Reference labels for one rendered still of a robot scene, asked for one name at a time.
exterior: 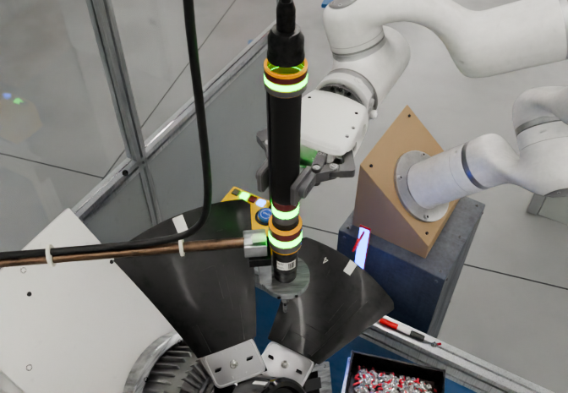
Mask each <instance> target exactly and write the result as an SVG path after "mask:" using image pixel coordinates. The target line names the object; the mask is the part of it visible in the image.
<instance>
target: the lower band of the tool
mask: <svg viewBox="0 0 568 393"><path fill-rule="evenodd" d="M298 219H299V223H298V226H297V227H296V228H294V229H293V230H291V231H287V232H284V231H280V230H278V229H276V228H275V227H274V226H273V225H272V215H271V216H270V219H269V227H270V229H271V230H272V231H273V232H274V233H275V234H278V235H281V236H290V235H293V234H295V233H297V232H298V231H299V230H300V229H301V227H302V218H301V217H300V215H298Z"/></svg>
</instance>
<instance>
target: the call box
mask: <svg viewBox="0 0 568 393"><path fill-rule="evenodd" d="M235 188H236V189H238V190H241V193H242V192H245V193H247V194H249V196H248V198H246V199H245V201H247V202H248V203H250V209H251V222H252V230H256V229H265V233H266V236H269V225H268V223H264V222H261V221H260V220H259V217H258V214H259V211H260V210H262V209H264V208H268V209H269V206H270V201H269V200H267V199H263V198H260V197H259V196H257V195H254V194H251V193H249V192H247V191H244V190H242V189H240V188H237V187H233V188H232V189H231V190H230V191H229V193H228V194H227V195H226V196H225V197H224V199H223V200H222V201H221V202H223V201H228V200H234V199H241V198H240V197H239V196H240V194H241V193H240V194H239V195H238V196H235V195H233V194H232V191H233V190H234V189H235ZM251 195H253V196H255V197H257V200H256V201H255V202H254V203H251V202H249V201H248V199H249V197H250V196H251ZM259 199H262V200H264V201H265V204H264V205H263V207H261V206H259V205H257V204H256V203H257V201H258V200H259Z"/></svg>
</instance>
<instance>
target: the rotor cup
mask: <svg viewBox="0 0 568 393"><path fill-rule="evenodd" d="M255 381H264V382H268V383H266V384H265V385H256V384H253V382H255ZM205 393H306V392H305V390H304V388H303V387H302V386H301V385H300V384H299V383H298V382H297V381H295V380H293V379H290V378H288V377H279V376H269V375H261V374H259V375H257V376H254V377H252V378H250V379H246V380H243V381H241V382H238V383H236V384H233V385H229V386H227V387H224V388H219V389H217V388H216V386H215V385H214V382H213V380H212V381H211V382H210V383H209V385H208V387H207V389H206V391H205Z"/></svg>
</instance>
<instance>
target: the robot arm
mask: <svg viewBox="0 0 568 393"><path fill-rule="evenodd" d="M401 21H406V22H412V23H415V24H419V25H422V26H424V27H426V28H428V29H429V30H431V31H433V32H434V33H435V34H436V35H437V36H438V37H439V38H440V39H441V40H442V42H443V43H444V45H445V47H446V49H447V50H448V52H449V53H450V55H451V58H452V60H453V61H454V63H455V65H456V67H457V68H458V70H459V71H460V72H461V73H462V74H463V75H464V76H466V77H468V78H484V77H489V76H494V75H498V74H505V73H509V72H513V71H517V70H521V69H525V68H532V67H537V66H540V65H544V64H549V63H556V62H559V61H564V60H567V59H568V0H520V1H516V2H513V3H507V4H505V5H501V6H498V7H495V8H489V9H485V10H481V11H475V10H471V9H468V8H464V7H463V6H462V5H460V4H459V3H456V2H455V1H453V0H333V1H332V2H330V3H329V4H328V5H327V6H326V7H325V10H324V12H323V23H324V27H325V33H326V35H327V39H328V42H329V44H330V49H331V51H332V57H333V64H332V69H331V71H330V72H329V73H328V74H327V75H326V76H325V77H324V78H323V80H322V81H321V82H320V83H319V84H318V86H317V87H316V89H315V90H313V91H311V92H310V93H308V94H307V95H306V96H304V97H303V98H302V111H301V143H300V167H303V170H302V171H301V173H300V174H299V175H298V177H297V178H296V180H295V181H294V182H293V184H292V185H291V187H290V203H291V205H293V206H296V205H297V204H298V202H299V201H300V199H301V198H303V199H305V198H306V197H307V195H308V194H309V192H310V191H311V189H312V188H313V186H319V185H320V183H321V182H325V181H329V180H333V179H336V178H343V177H354V176H355V171H356V166H355V161H354V156H355V155H356V154H357V152H358V149H359V147H360V145H361V144H362V141H363V138H364V136H365V134H366V131H367V128H368V125H369V120H370V119H373V120H375V119H376V118H377V115H378V111H376V110H377V109H378V107H379V106H380V104H381V103H382V101H383V100H384V99H385V97H386V96H387V95H388V93H389V92H390V90H391V89H392V87H393V86H394V84H395V83H396V81H397V80H398V79H399V78H400V76H401V74H402V73H403V72H404V70H405V69H406V67H407V65H408V64H409V61H410V56H411V55H410V48H409V45H408V44H407V41H406V39H405V38H404V37H403V36H402V34H400V33H399V32H398V31H397V30H394V29H392V28H391V27H388V26H384V25H385V24H389V23H393V22H401ZM512 121H513V125H514V129H515V133H516V141H517V144H518V149H519V152H520V156H519V155H518V154H517V153H516V152H515V151H514V150H513V148H512V147H511V146H510V145H509V143H508V142H507V141H506V140H505V139H504V138H503V137H501V136H500V135H498V134H485V135H482V136H479V137H477V138H475V139H471V140H469V141H467V142H465V143H463V144H460V145H458V146H455V147H453V148H451V149H448V150H446V151H443V152H441V153H439V154H437V155H435V156H429V155H428V154H426V153H424V152H422V151H419V150H411V151H409V152H407V153H405V154H403V155H402V156H401V157H400V158H399V159H398V161H397V163H396V165H395V169H394V184H395V189H396V194H397V196H398V198H399V200H400V202H401V204H402V206H403V207H404V208H405V209H406V211H407V212H408V213H409V214H410V215H411V216H413V217H414V218H415V219H417V220H419V221H423V222H433V221H437V220H439V219H441V218H442V217H443V216H444V215H445V213H446V211H447V209H448V207H449V203H450V202H451V201H453V200H456V199H459V198H462V197H465V196H468V195H470V194H475V193H478V192H481V191H483V190H485V189H488V188H492V187H496V186H499V185H502V184H507V183H511V184H515V185H517V186H520V187H522V188H524V189H526V190H528V191H530V192H532V193H535V194H539V195H542V196H547V197H550V198H553V197H565V196H567V195H568V86H566V87H564V86H542V87H536V88H535V87H533V88H531V89H529V90H526V91H524V92H522V93H521V94H520V95H519V96H518V97H517V98H516V100H515V102H514V104H513V107H512ZM256 140H257V142H258V144H259V145H260V147H261V148H262V149H263V150H264V151H265V155H266V158H267V159H266V160H265V161H264V162H263V164H262V165H261V166H260V167H259V169H258V170H257V172H256V174H255V178H256V180H257V188H258V191H259V192H261V193H263V192H264V191H266V189H267V188H268V187H269V170H268V142H267V128H266V129H263V130H260V131H259V132H257V133H256Z"/></svg>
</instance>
